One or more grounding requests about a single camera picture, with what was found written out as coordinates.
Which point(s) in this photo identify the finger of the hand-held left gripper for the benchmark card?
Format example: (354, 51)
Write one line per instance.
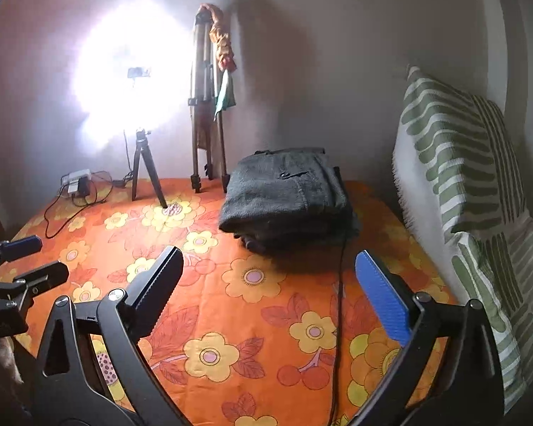
(44, 276)
(22, 246)

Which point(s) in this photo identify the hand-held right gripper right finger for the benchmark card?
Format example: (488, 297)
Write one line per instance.
(382, 293)

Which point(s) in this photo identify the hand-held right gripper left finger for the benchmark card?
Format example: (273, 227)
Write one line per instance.
(160, 284)

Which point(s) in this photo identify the grey checked pants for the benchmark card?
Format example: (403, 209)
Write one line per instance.
(284, 195)

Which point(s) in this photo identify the white charger adapter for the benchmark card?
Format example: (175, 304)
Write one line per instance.
(73, 186)

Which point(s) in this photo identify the black charger adapter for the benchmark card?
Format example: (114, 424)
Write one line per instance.
(83, 187)

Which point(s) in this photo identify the white power strip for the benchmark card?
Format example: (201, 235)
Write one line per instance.
(77, 175)

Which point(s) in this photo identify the orange floral bedsheet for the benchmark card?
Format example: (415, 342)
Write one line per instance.
(248, 310)

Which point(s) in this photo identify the small black tripod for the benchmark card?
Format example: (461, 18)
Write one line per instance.
(142, 164)

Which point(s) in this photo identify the green thin striped pillow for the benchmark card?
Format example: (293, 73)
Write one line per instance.
(511, 284)

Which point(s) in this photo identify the green leaf striped pillow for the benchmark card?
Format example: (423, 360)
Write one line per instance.
(448, 151)

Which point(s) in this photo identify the wooden tripod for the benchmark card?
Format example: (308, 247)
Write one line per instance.
(202, 97)

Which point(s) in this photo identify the green cloth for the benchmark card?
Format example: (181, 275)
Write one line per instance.
(225, 95)

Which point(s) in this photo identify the orange cloth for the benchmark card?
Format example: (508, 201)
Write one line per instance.
(220, 35)

